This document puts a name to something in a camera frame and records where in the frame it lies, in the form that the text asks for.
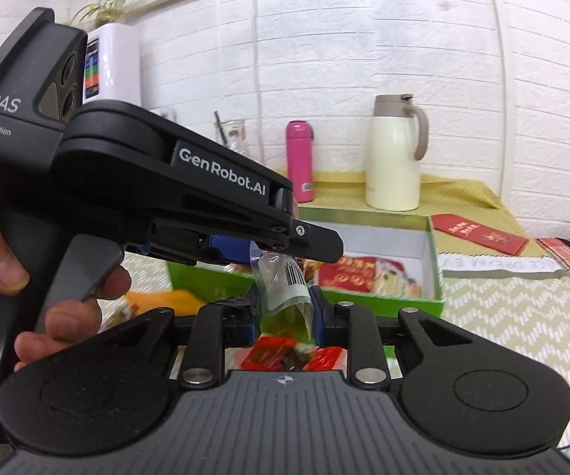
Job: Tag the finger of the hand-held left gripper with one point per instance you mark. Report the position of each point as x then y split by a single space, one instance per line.
275 208
225 248

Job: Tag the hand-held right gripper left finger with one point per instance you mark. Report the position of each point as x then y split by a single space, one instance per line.
248 329

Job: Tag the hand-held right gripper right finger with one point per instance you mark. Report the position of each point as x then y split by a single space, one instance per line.
318 316

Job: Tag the clear packet with barcode label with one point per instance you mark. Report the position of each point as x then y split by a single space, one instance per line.
285 287

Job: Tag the red nut snack packet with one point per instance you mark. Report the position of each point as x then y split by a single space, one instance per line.
344 274

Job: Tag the green cardboard box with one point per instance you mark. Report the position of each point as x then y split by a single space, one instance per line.
394 307

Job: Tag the red foil candy packet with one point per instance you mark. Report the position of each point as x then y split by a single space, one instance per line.
275 354

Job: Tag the pink thermos bottle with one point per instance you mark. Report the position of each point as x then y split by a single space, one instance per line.
300 158

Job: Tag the orange snack packet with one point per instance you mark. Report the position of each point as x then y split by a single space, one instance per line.
166 302

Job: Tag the glass jar with straws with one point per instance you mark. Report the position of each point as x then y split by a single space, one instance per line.
233 133

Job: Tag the red white snack packet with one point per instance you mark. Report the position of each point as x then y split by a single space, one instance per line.
396 279

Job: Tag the cream thermos jug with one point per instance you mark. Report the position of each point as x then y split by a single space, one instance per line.
394 158

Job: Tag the white appliance with coloured label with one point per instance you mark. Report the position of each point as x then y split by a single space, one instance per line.
117 64

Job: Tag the beige chevron tablecloth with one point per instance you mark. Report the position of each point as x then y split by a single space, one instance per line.
502 307

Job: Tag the red envelope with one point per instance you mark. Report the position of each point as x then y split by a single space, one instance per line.
483 232

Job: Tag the yellow cloth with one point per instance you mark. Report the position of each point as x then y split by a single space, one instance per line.
463 193

